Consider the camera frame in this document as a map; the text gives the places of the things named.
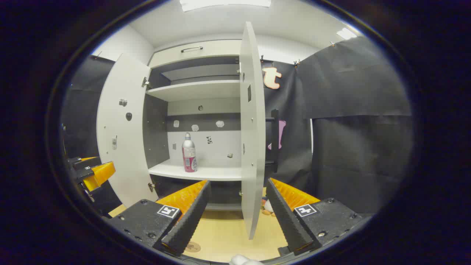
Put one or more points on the round brown coaster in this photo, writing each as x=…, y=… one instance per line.
x=194, y=246

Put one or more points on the white cabinet shelf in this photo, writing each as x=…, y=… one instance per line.
x=195, y=90
x=200, y=71
x=206, y=173

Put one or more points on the white cabinet drawer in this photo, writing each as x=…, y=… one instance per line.
x=220, y=49

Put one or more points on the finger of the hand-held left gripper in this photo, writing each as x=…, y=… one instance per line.
x=97, y=175
x=86, y=162

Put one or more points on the silver bottle with red label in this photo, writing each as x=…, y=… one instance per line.
x=189, y=156

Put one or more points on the white and grey cabinet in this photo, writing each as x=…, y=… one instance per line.
x=206, y=147

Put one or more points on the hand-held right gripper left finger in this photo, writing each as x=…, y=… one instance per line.
x=191, y=217

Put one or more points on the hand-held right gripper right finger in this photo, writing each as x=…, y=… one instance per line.
x=285, y=217

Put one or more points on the ceiling light panel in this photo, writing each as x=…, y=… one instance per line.
x=224, y=4
x=346, y=34

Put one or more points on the black backdrop cloth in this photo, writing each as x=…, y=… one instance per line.
x=353, y=92
x=290, y=147
x=82, y=121

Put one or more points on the penguin plush toy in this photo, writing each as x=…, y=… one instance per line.
x=266, y=206

